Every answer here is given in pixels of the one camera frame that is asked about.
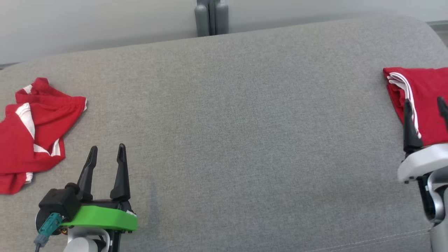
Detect red shorts with white stripes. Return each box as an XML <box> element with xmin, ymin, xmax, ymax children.
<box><xmin>0</xmin><ymin>77</ymin><xmax>88</xmax><ymax>195</ymax></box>

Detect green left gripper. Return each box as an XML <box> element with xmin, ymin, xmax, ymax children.
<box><xmin>59</xmin><ymin>143</ymin><xmax>138</xmax><ymax>232</ymax></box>

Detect grey partition post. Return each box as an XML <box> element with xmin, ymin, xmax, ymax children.
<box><xmin>194</xmin><ymin>0</ymin><xmax>230</xmax><ymax>37</ymax></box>

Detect teal plug left camera cable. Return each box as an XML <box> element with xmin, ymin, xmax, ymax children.
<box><xmin>34</xmin><ymin>212</ymin><xmax>64</xmax><ymax>252</ymax></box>

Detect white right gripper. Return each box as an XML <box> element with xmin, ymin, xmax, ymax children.
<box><xmin>397</xmin><ymin>96</ymin><xmax>448</xmax><ymax>183</ymax></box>

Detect red jersey with white sleeves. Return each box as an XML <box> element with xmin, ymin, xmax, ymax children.
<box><xmin>382</xmin><ymin>66</ymin><xmax>448</xmax><ymax>147</ymax></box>

